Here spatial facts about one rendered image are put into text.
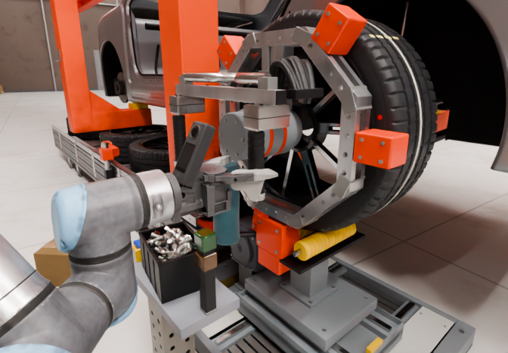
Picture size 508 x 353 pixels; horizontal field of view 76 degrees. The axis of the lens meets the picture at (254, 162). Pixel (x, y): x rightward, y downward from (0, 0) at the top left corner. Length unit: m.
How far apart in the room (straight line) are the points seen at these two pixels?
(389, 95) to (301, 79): 0.22
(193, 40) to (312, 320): 1.04
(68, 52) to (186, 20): 1.93
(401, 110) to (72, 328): 0.73
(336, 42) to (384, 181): 0.35
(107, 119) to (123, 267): 2.64
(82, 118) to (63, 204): 2.59
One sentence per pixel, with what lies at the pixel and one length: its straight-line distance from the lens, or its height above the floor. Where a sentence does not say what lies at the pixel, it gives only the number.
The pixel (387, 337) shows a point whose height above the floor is 0.17.
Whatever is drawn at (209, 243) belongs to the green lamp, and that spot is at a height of 0.64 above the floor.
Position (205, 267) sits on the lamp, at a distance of 0.79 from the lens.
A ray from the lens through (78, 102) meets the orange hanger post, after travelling 3.07.
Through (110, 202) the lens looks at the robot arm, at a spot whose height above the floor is 0.83.
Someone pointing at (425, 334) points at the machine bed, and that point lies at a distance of 1.50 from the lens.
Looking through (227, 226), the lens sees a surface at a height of 0.55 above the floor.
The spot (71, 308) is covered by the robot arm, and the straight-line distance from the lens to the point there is 0.49.
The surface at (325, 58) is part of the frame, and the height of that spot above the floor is 1.04.
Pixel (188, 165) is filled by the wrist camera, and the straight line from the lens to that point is 0.57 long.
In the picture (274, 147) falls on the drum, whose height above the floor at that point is 0.82.
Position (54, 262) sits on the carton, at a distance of 1.89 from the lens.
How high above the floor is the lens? 1.01
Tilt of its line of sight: 16 degrees down
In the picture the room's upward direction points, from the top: straight up
